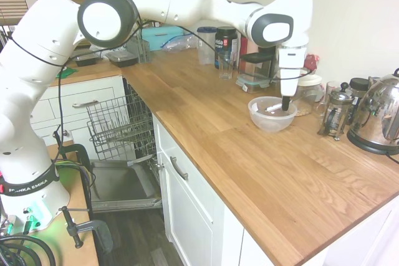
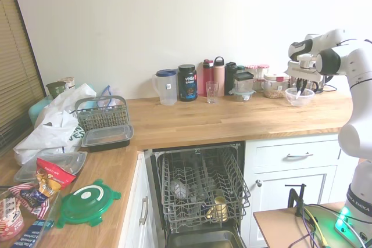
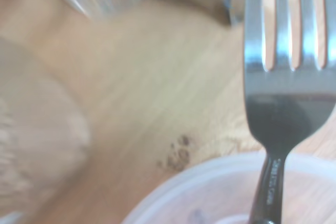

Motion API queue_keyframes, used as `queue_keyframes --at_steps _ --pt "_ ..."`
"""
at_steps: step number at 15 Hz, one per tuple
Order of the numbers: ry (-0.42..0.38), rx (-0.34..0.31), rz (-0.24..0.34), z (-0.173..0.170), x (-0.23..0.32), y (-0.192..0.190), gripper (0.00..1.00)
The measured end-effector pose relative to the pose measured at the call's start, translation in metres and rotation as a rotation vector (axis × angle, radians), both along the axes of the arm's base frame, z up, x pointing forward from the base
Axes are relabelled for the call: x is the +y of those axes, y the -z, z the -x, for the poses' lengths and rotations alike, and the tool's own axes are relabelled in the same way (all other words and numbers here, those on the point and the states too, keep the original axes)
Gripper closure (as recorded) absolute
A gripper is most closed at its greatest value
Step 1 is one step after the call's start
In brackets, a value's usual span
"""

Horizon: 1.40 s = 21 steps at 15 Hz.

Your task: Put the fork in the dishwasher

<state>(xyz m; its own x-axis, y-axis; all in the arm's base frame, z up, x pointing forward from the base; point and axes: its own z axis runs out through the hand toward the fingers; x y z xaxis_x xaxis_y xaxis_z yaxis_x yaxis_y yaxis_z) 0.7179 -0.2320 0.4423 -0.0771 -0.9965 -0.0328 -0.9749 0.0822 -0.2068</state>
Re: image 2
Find clear pitcher blue lid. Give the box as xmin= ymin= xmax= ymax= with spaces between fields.
xmin=152 ymin=69 xmax=178 ymax=106

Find glass container teal clip lid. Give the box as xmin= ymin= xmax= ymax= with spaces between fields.
xmin=231 ymin=87 xmax=256 ymax=102

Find dark green cup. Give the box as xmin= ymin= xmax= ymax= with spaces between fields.
xmin=45 ymin=81 xmax=67 ymax=100

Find purple cable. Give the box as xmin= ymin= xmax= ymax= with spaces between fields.
xmin=290 ymin=207 xmax=320 ymax=248

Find white drawer with handle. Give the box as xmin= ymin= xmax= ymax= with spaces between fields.
xmin=252 ymin=134 xmax=342 ymax=170

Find jar with red checkered lid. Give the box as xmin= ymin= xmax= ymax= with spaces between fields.
xmin=257 ymin=63 xmax=270 ymax=80
xmin=246 ymin=64 xmax=259 ymax=82

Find black water bottle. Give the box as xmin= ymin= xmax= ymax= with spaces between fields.
xmin=224 ymin=62 xmax=238 ymax=96

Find pink white snack cup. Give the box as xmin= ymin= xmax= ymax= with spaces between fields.
xmin=0 ymin=197 xmax=26 ymax=242

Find yellow cable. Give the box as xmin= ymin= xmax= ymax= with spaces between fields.
xmin=303 ymin=207 xmax=328 ymax=248

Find grey dishwasher cutlery basket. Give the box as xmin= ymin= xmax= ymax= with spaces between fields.
xmin=74 ymin=95 xmax=130 ymax=132

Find teal plastic container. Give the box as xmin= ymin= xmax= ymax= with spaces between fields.
xmin=28 ymin=95 xmax=55 ymax=128

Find robot base box green light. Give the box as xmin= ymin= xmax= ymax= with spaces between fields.
xmin=334 ymin=206 xmax=372 ymax=247

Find white plastic shopping bag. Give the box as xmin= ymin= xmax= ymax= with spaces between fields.
xmin=13 ymin=82 xmax=98 ymax=166

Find yellow plastic cup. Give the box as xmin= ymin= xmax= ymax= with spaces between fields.
xmin=205 ymin=196 xmax=229 ymax=222

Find black table clamp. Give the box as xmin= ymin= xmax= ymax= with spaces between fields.
xmin=284 ymin=184 xmax=307 ymax=218

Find white cabinet with steel handle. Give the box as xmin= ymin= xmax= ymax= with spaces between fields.
xmin=117 ymin=150 xmax=159 ymax=248

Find jar with oats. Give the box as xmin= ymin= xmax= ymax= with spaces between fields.
xmin=263 ymin=73 xmax=291 ymax=99

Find clear drinking glass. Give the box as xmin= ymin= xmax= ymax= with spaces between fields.
xmin=205 ymin=80 xmax=220 ymax=105

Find white paper tub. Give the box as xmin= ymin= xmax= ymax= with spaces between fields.
xmin=56 ymin=77 xmax=76 ymax=91

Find blue almond snack box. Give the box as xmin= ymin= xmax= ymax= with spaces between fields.
xmin=8 ymin=219 xmax=55 ymax=248

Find beige window blinds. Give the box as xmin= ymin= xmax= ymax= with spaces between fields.
xmin=0 ymin=0 xmax=47 ymax=156

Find pink water bottle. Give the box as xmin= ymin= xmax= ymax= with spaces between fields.
xmin=213 ymin=56 xmax=226 ymax=98

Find glass baking dish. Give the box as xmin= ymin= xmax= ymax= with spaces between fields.
xmin=0 ymin=184 xmax=62 ymax=248

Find red orange snack bag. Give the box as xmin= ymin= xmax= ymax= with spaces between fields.
xmin=35 ymin=157 xmax=77 ymax=199

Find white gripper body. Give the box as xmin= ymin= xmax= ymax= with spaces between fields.
xmin=284 ymin=59 xmax=318 ymax=81

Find wooden robot mounting board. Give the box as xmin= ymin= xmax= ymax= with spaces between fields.
xmin=252 ymin=201 xmax=349 ymax=248

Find black Vega protein tub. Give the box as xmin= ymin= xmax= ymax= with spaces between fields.
xmin=177 ymin=64 xmax=199 ymax=102

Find clear glass in rack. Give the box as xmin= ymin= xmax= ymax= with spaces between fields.
xmin=170 ymin=178 xmax=187 ymax=201

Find red striped popcorn bag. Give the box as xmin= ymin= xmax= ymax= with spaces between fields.
xmin=8 ymin=182 xmax=51 ymax=219

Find green round container lid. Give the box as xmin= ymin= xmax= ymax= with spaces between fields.
xmin=55 ymin=178 xmax=122 ymax=229

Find white cabinet door with knob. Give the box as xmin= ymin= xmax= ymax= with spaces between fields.
xmin=253 ymin=169 xmax=338 ymax=246

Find red water bottle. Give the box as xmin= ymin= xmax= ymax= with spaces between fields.
xmin=202 ymin=59 xmax=214 ymax=98

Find grey wire dishwasher rack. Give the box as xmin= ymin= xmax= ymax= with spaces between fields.
xmin=156 ymin=146 xmax=252 ymax=233

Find tall clear container black lid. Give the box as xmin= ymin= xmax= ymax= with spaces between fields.
xmin=232 ymin=71 xmax=255 ymax=92

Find black takeout container clear lid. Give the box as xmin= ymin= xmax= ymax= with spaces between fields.
xmin=80 ymin=124 xmax=134 ymax=153

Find open steel dishwasher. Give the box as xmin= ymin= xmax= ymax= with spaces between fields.
xmin=144 ymin=141 xmax=248 ymax=248

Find clear zip bag blue seal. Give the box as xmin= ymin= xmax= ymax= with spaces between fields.
xmin=96 ymin=85 xmax=121 ymax=108

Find clear plastic bowl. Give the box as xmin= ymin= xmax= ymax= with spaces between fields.
xmin=284 ymin=87 xmax=316 ymax=107

